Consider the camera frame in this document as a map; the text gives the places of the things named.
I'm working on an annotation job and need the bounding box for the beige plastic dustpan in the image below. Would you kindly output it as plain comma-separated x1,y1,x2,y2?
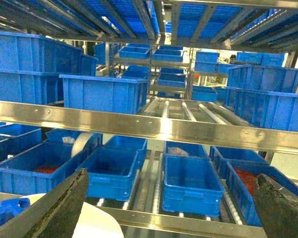
19,193,124,238

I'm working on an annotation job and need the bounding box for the blue plastic bin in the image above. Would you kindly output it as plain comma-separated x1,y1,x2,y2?
0,141,87,195
59,74,148,115
0,31,82,73
224,87,298,132
104,134,148,165
225,160,298,227
78,147,138,201
209,146,269,179
227,64,298,93
163,141,210,160
0,124,43,162
0,69,64,105
162,156,224,217

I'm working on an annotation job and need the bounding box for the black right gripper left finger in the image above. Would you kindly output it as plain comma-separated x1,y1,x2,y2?
0,168,89,238

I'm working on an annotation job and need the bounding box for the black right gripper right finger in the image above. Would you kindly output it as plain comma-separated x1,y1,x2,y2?
253,174,298,238

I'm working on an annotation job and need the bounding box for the steel flow rack shelf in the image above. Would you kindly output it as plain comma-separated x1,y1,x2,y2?
0,0,298,238

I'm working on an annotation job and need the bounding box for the blue plastic block part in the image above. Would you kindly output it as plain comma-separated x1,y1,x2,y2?
0,198,31,226

